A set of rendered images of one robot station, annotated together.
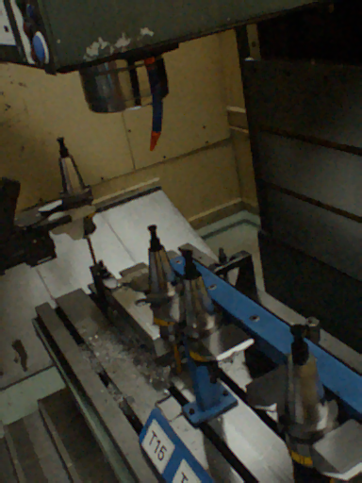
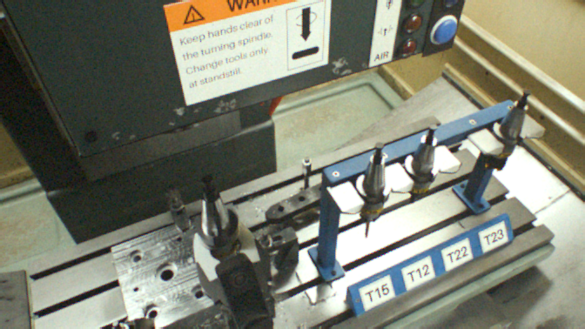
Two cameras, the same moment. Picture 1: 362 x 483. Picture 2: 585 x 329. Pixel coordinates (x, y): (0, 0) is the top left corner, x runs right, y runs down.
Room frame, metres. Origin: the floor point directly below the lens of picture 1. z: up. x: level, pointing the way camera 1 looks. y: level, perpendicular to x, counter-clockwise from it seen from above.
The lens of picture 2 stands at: (0.89, 0.58, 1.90)
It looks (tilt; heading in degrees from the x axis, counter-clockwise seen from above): 47 degrees down; 267
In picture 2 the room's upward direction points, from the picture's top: straight up
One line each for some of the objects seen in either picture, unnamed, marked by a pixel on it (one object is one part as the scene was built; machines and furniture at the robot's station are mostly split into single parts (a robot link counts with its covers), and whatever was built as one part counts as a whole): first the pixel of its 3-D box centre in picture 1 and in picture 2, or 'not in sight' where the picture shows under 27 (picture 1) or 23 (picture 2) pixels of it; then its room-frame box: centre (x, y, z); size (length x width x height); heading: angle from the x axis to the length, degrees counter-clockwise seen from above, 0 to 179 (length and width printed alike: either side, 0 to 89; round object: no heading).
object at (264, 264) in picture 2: (48, 224); (254, 266); (0.94, 0.23, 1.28); 0.09 x 0.05 x 0.02; 100
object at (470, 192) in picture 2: not in sight; (487, 161); (0.39, -0.16, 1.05); 0.10 x 0.05 x 0.30; 113
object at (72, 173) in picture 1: (70, 173); (213, 210); (0.99, 0.18, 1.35); 0.04 x 0.04 x 0.07
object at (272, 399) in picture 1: (274, 389); (487, 143); (0.47, -0.07, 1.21); 0.07 x 0.05 x 0.01; 113
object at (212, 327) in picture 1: (202, 324); (420, 169); (0.62, 0.00, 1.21); 0.06 x 0.06 x 0.03
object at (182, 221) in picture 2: (227, 274); (178, 213); (1.15, -0.10, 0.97); 0.13 x 0.03 x 0.15; 113
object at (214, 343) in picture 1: (222, 343); (443, 160); (0.57, -0.03, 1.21); 0.07 x 0.05 x 0.01; 113
